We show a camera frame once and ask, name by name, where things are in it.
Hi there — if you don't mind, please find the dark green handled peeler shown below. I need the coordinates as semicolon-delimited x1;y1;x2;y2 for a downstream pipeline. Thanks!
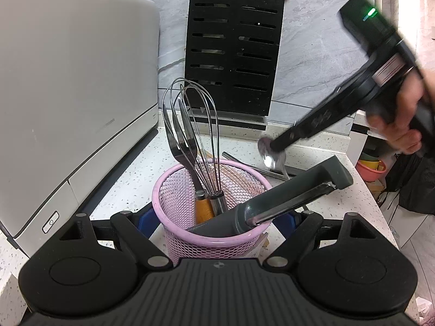
188;155;354;236

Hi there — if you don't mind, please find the steel straw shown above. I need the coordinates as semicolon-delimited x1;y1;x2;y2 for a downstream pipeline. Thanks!
258;167;289;180

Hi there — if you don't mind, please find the white countertop appliance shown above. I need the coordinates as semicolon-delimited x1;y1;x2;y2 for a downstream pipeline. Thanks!
0;0;161;259

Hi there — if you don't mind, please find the pink mesh cup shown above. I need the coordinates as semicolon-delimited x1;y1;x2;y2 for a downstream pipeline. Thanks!
152;163;274;268

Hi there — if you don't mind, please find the white cabinet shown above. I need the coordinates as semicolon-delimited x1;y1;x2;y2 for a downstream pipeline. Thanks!
347;112;369;165

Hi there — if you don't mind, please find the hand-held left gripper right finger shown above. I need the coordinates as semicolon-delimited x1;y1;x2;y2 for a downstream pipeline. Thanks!
263;211;374;268

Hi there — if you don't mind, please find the person's right hand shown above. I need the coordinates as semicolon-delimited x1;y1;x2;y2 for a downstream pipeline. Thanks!
367;68;435;153

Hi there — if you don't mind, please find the wooden handled fork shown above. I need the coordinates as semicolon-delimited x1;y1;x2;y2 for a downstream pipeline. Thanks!
170;97;216;225

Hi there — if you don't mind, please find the yellow-green plastic basin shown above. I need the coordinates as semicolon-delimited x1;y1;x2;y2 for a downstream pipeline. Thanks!
358;152;386;170

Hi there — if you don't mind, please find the black knife block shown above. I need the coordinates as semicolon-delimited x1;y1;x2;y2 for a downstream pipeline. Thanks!
184;0;285;118

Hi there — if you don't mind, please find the steel spoon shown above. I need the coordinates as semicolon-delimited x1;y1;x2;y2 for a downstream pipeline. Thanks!
257;137;293;181

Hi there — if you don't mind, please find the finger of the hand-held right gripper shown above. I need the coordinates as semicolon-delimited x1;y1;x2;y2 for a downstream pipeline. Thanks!
270;122;311;153

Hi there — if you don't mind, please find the pink plastic basin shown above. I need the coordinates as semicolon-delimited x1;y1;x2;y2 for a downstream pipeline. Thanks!
356;161;386;182

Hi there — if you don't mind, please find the person's dark clothing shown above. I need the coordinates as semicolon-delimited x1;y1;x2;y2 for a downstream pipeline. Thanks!
384;153;435;216

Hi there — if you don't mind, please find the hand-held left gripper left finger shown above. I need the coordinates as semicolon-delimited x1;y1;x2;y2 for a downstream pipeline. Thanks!
59;205;173;269

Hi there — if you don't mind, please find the steel whisk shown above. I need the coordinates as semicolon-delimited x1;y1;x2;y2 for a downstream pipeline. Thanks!
162;78;229;217

